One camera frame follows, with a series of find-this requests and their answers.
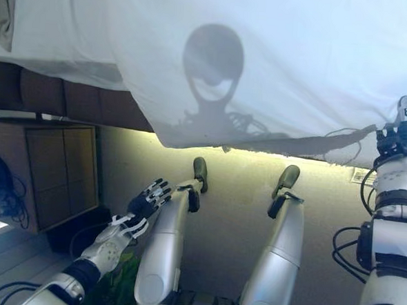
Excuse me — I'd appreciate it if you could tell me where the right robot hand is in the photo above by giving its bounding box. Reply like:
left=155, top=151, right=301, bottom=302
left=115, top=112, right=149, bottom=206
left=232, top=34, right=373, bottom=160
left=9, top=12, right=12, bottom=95
left=374, top=93, right=407, bottom=157

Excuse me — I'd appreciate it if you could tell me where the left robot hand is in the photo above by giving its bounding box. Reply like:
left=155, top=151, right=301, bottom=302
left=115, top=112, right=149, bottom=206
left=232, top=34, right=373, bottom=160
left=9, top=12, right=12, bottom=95
left=126, top=175, right=175, bottom=224

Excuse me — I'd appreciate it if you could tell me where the white duvet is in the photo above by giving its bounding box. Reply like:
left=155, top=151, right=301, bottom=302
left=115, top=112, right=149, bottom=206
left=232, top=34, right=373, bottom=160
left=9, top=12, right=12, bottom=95
left=108, top=0, right=407, bottom=171

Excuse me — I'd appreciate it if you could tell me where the green bag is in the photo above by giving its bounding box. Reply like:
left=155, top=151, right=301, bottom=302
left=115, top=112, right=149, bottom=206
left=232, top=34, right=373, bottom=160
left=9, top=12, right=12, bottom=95
left=88, top=249, right=141, bottom=305

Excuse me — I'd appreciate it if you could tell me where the wooden nightstand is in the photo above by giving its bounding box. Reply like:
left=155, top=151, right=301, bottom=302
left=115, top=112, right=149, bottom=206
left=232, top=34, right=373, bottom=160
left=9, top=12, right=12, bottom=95
left=0, top=119, right=106, bottom=237

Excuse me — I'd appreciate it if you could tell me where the white sheeted mattress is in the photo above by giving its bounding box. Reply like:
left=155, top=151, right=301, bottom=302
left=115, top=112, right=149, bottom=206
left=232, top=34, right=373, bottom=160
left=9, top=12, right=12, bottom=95
left=6, top=0, right=130, bottom=92

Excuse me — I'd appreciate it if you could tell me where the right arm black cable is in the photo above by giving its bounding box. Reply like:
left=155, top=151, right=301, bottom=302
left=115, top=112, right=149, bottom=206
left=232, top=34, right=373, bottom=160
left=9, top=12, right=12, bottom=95
left=329, top=163, right=383, bottom=285

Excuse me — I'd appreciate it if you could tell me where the brown upholstered bed frame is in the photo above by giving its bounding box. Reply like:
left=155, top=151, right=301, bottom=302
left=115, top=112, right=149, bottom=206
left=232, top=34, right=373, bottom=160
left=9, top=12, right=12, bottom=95
left=0, top=61, right=161, bottom=134

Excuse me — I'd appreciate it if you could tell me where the tangled black cable bundle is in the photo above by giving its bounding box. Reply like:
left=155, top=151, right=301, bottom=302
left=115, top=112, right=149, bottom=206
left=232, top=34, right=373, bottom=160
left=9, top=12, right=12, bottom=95
left=0, top=153, right=32, bottom=228

